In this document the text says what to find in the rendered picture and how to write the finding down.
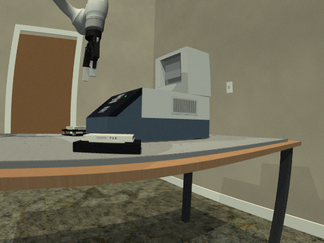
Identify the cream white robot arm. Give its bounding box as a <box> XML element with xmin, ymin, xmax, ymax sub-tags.
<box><xmin>53</xmin><ymin>0</ymin><xmax>108</xmax><ymax>35</ymax></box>

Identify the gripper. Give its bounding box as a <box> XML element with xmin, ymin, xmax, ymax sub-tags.
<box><xmin>83</xmin><ymin>29</ymin><xmax>102</xmax><ymax>82</ymax></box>

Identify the grey and dark blue benchtop lab instrument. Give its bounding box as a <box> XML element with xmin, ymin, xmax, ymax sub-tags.
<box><xmin>86</xmin><ymin>46</ymin><xmax>211</xmax><ymax>141</ymax></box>

